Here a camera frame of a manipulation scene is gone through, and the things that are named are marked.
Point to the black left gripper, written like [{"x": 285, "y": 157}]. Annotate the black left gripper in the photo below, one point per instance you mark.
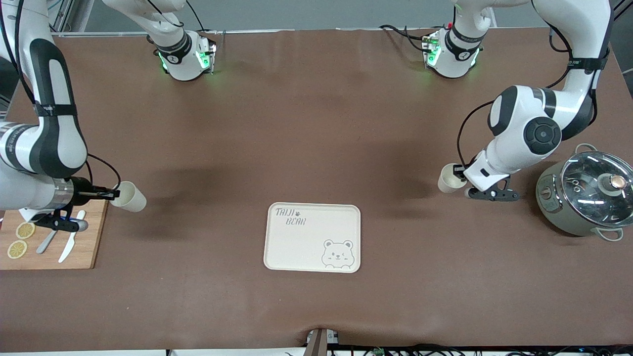
[{"x": 460, "y": 170}]

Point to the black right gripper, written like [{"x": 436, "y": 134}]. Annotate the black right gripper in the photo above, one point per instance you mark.
[{"x": 82, "y": 190}]

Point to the white IKEA cup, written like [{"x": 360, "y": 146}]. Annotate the white IKEA cup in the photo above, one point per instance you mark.
[
  {"x": 129, "y": 199},
  {"x": 449, "y": 180}
]

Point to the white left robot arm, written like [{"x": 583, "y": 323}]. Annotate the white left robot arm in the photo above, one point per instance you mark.
[{"x": 544, "y": 133}]

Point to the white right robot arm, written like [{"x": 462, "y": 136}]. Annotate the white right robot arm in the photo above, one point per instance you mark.
[{"x": 49, "y": 138}]

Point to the cream bear print tray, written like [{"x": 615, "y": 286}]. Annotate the cream bear print tray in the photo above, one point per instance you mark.
[{"x": 311, "y": 247}]

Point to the bamboo cutting board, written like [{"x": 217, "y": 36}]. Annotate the bamboo cutting board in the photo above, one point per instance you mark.
[{"x": 94, "y": 242}]

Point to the white plastic knife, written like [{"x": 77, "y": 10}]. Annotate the white plastic knife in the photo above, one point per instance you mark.
[{"x": 69, "y": 247}]

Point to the grey plastic knife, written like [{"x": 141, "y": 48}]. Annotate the grey plastic knife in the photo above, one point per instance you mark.
[{"x": 45, "y": 243}]

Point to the yellow lemon slice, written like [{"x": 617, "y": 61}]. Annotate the yellow lemon slice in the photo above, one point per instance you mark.
[
  {"x": 17, "y": 249},
  {"x": 25, "y": 230}
]

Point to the grey-green electric cooking pot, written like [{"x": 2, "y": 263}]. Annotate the grey-green electric cooking pot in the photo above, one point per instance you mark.
[{"x": 551, "y": 207}]

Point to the glass pot lid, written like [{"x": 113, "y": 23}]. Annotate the glass pot lid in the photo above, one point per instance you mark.
[{"x": 588, "y": 188}]

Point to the brown table cover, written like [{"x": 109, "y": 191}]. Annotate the brown table cover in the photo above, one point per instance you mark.
[{"x": 316, "y": 123}]

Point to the aluminium frame strut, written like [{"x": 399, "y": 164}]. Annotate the aluminium frame strut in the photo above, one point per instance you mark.
[
  {"x": 62, "y": 17},
  {"x": 624, "y": 5}
]

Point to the table edge camera bracket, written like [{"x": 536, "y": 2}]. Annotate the table edge camera bracket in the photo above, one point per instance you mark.
[{"x": 319, "y": 342}]

